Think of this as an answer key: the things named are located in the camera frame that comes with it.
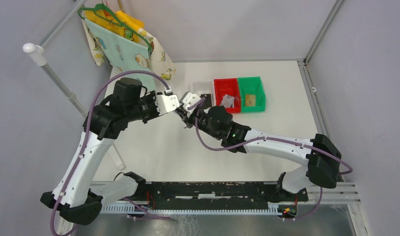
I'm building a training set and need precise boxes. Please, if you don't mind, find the white slotted cable duct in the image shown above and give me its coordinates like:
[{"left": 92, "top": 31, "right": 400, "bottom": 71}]
[{"left": 100, "top": 202, "right": 281, "bottom": 216}]

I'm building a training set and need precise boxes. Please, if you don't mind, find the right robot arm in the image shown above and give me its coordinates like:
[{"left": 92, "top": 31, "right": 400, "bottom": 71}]
[{"left": 175, "top": 106, "right": 342, "bottom": 201}]

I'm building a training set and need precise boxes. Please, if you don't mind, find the black card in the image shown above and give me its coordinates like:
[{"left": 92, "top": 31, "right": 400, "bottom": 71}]
[{"left": 200, "top": 93, "right": 213, "bottom": 109}]

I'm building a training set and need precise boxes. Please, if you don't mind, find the white plastic bin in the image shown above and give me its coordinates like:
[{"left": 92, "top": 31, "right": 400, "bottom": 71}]
[{"left": 191, "top": 81, "right": 214, "bottom": 99}]

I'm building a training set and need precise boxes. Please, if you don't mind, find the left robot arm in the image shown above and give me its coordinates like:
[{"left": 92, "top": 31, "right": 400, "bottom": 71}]
[{"left": 40, "top": 78, "right": 159, "bottom": 227}]

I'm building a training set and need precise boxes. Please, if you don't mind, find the yellow cloth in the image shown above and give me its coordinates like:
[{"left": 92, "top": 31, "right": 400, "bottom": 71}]
[{"left": 85, "top": 9, "right": 145, "bottom": 45}]

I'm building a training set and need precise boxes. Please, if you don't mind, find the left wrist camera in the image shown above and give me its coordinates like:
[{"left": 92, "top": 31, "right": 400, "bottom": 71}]
[{"left": 155, "top": 88, "right": 180, "bottom": 116}]

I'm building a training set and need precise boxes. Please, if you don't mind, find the white grey card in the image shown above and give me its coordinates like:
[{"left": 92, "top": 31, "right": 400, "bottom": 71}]
[{"left": 220, "top": 94, "right": 235, "bottom": 108}]

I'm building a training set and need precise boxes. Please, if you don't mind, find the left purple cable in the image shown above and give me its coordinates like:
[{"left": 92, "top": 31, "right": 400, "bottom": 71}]
[{"left": 50, "top": 70, "right": 174, "bottom": 236}]

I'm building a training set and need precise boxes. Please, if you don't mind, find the white clothes rack pole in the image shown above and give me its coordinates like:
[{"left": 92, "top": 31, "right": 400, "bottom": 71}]
[{"left": 23, "top": 43, "right": 126, "bottom": 171}]

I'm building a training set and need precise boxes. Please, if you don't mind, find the green clothes hanger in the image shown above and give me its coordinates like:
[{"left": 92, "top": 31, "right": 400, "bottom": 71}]
[{"left": 77, "top": 3, "right": 153, "bottom": 55}]

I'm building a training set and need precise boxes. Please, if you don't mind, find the gold card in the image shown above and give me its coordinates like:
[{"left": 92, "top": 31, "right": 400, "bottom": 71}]
[{"left": 245, "top": 94, "right": 256, "bottom": 107}]

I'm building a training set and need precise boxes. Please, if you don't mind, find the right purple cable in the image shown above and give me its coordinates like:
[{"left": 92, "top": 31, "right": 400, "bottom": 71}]
[{"left": 187, "top": 97, "right": 354, "bottom": 221}]

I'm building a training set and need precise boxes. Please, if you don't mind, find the green plastic bin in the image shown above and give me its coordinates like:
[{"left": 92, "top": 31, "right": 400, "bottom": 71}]
[{"left": 237, "top": 76, "right": 266, "bottom": 113}]

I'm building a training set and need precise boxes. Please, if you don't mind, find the cream printed cloth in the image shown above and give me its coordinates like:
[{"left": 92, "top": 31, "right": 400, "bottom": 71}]
[{"left": 81, "top": 19, "right": 176, "bottom": 81}]

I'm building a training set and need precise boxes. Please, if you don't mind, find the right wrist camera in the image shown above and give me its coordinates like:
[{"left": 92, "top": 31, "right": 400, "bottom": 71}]
[{"left": 180, "top": 91, "right": 201, "bottom": 117}]

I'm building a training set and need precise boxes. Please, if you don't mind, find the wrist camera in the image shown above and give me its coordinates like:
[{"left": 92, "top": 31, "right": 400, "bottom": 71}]
[
  {"left": 155, "top": 88, "right": 180, "bottom": 116},
  {"left": 180, "top": 91, "right": 201, "bottom": 117}
]

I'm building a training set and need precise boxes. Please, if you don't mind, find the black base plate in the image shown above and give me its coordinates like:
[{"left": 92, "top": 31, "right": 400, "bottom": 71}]
[{"left": 128, "top": 181, "right": 309, "bottom": 210}]

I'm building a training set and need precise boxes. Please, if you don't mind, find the light blue printed cloth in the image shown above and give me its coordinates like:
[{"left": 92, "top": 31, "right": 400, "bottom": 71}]
[{"left": 85, "top": 20, "right": 151, "bottom": 72}]

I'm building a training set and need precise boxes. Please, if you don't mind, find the red plastic bin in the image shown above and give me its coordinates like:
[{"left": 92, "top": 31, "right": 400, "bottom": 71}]
[{"left": 213, "top": 78, "right": 241, "bottom": 114}]

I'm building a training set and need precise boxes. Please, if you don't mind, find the purple cable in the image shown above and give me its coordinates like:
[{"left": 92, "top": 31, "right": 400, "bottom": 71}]
[
  {"left": 187, "top": 97, "right": 354, "bottom": 221},
  {"left": 50, "top": 70, "right": 174, "bottom": 236}
]

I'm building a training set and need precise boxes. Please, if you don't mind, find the aluminium frame rail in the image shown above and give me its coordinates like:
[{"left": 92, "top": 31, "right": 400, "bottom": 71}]
[{"left": 65, "top": 181, "right": 362, "bottom": 205}]

